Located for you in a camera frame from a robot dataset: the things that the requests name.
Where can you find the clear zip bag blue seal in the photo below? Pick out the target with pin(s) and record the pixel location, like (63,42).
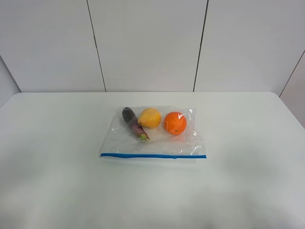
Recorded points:
(121,142)

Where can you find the purple eggplant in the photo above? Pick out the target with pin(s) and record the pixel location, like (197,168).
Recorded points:
(132,121)

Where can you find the yellow pear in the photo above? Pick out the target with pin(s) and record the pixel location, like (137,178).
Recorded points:
(150,118)

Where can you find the orange fruit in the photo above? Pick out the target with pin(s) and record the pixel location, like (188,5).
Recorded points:
(175,123)

